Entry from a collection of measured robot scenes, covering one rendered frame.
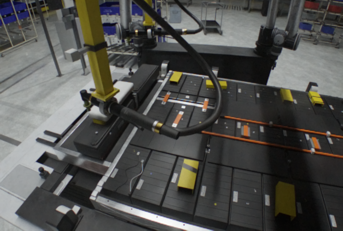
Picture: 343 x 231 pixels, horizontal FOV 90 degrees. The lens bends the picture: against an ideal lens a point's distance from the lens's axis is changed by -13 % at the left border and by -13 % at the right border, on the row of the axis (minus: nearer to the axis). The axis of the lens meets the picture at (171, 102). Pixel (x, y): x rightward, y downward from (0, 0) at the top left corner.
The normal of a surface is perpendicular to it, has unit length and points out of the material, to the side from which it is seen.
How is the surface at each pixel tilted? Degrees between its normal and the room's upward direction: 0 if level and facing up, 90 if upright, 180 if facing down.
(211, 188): 0
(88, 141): 0
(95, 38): 90
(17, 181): 0
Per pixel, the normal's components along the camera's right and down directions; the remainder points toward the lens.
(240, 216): 0.00, -0.81
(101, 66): 0.86, 0.30
